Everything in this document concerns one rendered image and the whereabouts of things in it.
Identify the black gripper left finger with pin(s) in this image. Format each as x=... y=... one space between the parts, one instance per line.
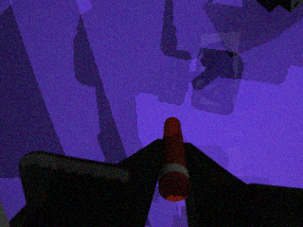
x=123 y=190

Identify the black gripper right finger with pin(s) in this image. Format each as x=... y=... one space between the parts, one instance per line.
x=220 y=199

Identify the red cylindrical peg with white band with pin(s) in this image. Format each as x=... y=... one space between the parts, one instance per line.
x=173 y=182

